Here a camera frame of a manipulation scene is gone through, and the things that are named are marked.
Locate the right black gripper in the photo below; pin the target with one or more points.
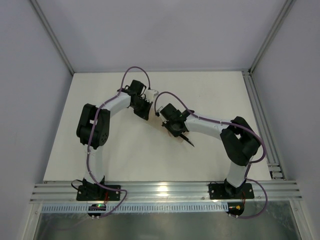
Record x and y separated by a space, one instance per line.
175 128

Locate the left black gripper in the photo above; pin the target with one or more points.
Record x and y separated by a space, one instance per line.
143 107

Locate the beige cloth napkin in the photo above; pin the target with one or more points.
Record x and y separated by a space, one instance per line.
175 137

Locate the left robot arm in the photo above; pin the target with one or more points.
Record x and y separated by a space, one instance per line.
94 127

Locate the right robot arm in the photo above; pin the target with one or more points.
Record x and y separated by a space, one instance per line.
238 139

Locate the right controller board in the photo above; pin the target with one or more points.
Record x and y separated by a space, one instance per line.
235 209

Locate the controller board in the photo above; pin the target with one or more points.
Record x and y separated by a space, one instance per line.
235 209
96 210

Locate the left controller board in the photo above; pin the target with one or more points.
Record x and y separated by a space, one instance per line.
96 210

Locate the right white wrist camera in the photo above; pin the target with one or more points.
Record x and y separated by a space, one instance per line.
158 112

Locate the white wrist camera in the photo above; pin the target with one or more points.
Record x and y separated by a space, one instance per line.
158 112
150 95

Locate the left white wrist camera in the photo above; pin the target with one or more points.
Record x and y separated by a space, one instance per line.
150 95

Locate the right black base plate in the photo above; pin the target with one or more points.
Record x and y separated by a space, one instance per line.
217 191

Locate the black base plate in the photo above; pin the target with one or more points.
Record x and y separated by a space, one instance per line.
110 192
217 191

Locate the slotted cable duct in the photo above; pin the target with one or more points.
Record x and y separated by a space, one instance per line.
124 208

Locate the front aluminium rail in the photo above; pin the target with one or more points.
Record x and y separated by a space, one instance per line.
139 191

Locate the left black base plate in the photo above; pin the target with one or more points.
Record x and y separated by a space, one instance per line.
110 192

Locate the right aluminium side rail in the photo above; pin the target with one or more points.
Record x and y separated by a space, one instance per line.
273 158

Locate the left aluminium frame post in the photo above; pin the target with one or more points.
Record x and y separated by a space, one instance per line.
51 34

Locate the aluminium frame post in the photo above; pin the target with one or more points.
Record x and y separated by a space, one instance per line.
275 27
51 34

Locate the right aluminium frame post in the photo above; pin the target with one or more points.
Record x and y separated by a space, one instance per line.
275 27

